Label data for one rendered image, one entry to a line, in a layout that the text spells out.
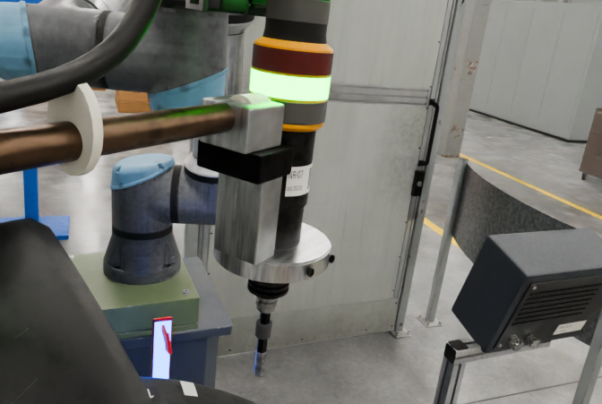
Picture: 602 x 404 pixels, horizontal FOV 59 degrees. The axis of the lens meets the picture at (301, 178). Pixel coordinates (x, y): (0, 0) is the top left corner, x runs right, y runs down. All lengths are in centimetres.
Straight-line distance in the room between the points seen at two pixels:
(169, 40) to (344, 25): 184
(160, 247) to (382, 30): 161
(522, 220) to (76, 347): 216
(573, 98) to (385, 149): 775
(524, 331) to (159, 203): 70
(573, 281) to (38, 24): 89
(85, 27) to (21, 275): 26
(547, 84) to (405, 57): 813
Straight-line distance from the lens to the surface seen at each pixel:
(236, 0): 34
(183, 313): 105
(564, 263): 104
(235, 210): 29
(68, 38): 54
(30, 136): 19
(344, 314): 282
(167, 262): 111
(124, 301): 104
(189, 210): 103
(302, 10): 28
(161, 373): 79
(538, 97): 1063
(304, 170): 30
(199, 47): 52
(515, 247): 101
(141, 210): 104
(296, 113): 28
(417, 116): 259
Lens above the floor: 159
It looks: 17 degrees down
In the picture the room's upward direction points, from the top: 7 degrees clockwise
